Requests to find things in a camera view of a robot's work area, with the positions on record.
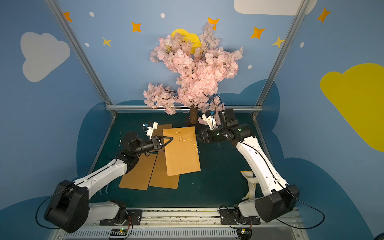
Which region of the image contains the white closure string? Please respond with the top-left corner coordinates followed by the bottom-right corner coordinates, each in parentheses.
top-left (175, 129), bottom-right (201, 154)

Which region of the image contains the brown kraft file bag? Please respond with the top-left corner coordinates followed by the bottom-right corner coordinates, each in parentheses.
top-left (163, 127), bottom-right (201, 177)

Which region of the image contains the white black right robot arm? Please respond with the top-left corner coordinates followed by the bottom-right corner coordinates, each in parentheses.
top-left (197, 109), bottom-right (300, 223)

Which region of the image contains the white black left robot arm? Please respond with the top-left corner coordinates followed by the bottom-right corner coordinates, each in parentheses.
top-left (44, 132), bottom-right (173, 233)

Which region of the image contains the brown kraft envelope far left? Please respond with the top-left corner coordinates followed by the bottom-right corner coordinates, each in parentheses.
top-left (149, 125), bottom-right (172, 153)

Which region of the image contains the brown kraft envelope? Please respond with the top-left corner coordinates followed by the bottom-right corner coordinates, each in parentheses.
top-left (119, 154), bottom-right (157, 191)
top-left (149, 125), bottom-right (172, 153)
top-left (149, 152), bottom-right (180, 190)

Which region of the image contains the brown kraft envelope front left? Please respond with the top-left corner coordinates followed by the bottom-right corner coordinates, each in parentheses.
top-left (119, 154), bottom-right (157, 191)

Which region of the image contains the brown kraft envelope front middle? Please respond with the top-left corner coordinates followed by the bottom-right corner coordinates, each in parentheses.
top-left (149, 152), bottom-right (180, 190)

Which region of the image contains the white yellow cloth strip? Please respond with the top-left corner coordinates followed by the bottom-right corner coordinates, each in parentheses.
top-left (241, 171), bottom-right (259, 201)

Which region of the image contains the blue plastic fork toy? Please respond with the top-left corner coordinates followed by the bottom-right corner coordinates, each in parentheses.
top-left (99, 184), bottom-right (109, 195)

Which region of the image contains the pink cherry blossom tree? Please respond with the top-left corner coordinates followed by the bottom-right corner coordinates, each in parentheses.
top-left (144, 23), bottom-right (244, 125)

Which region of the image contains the left circuit board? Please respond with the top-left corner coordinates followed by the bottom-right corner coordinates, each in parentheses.
top-left (109, 228), bottom-right (128, 239)

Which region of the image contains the circuit board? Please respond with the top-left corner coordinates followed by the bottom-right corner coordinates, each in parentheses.
top-left (109, 228), bottom-right (128, 239)
top-left (236, 229), bottom-right (252, 240)

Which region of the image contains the right circuit board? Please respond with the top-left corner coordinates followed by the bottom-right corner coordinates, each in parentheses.
top-left (236, 229), bottom-right (252, 240)

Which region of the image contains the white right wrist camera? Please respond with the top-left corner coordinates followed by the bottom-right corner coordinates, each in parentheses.
top-left (201, 111), bottom-right (217, 130)

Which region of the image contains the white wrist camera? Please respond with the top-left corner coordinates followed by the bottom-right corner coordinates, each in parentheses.
top-left (143, 122), bottom-right (158, 139)
top-left (201, 111), bottom-right (217, 130)

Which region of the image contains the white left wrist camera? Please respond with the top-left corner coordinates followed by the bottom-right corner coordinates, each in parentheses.
top-left (143, 122), bottom-right (158, 139)

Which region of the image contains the dark metal tree base plate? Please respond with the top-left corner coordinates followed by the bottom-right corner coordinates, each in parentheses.
top-left (184, 118), bottom-right (203, 129)

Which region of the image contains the aluminium right corner post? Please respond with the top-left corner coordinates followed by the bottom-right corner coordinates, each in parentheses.
top-left (252, 0), bottom-right (311, 120)

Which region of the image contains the aluminium corner post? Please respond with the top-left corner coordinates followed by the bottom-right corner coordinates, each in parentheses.
top-left (45, 0), bottom-right (112, 107)
top-left (252, 0), bottom-right (311, 120)

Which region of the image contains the aluminium back rail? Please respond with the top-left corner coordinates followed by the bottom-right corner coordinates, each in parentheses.
top-left (105, 104), bottom-right (264, 113)

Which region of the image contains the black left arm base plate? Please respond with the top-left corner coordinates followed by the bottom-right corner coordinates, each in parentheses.
top-left (100, 209), bottom-right (143, 226)

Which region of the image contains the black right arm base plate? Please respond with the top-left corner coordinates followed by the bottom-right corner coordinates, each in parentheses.
top-left (218, 208), bottom-right (261, 226)

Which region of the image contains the aluminium front rail frame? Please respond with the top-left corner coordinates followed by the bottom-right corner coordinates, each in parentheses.
top-left (49, 208), bottom-right (309, 240)

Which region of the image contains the aluminium left corner post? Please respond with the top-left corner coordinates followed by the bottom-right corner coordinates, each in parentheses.
top-left (45, 0), bottom-right (112, 107)

